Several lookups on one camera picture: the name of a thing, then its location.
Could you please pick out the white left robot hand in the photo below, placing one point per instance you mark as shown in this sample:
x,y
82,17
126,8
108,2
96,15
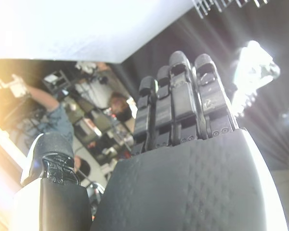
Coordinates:
x,y
183,187

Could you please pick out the person with brown hair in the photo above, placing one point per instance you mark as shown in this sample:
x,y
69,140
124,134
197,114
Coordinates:
x,y
120,106

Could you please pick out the person in blue shirt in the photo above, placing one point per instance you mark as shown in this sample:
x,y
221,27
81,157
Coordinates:
x,y
62,120

